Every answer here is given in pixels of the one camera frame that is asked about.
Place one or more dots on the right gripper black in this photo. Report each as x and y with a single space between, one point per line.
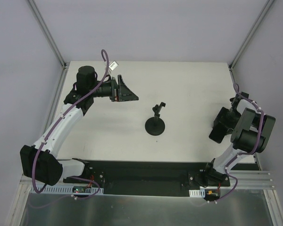
218 127

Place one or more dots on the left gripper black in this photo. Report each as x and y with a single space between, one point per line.
115 90

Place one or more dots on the black smartphone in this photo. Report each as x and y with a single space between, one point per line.
218 133

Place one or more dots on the black phone stand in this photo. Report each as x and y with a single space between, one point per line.
155 126

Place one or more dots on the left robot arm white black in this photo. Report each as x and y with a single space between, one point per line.
39 161

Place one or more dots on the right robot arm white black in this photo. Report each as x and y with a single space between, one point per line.
249 128

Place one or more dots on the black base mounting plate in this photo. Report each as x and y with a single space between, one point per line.
174 179

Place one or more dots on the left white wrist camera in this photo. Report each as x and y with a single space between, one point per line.
111 66

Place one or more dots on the right white cable duct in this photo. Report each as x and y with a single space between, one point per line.
197 193

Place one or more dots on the white cable duct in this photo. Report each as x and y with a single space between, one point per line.
197 193
69 189

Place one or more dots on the left aluminium frame post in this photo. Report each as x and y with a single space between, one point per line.
46 32

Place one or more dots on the aluminium frame post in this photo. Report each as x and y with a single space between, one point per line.
251 33
46 32

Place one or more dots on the left white cable duct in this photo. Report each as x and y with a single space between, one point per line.
69 189

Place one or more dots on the right aluminium frame post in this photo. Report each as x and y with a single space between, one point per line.
251 33

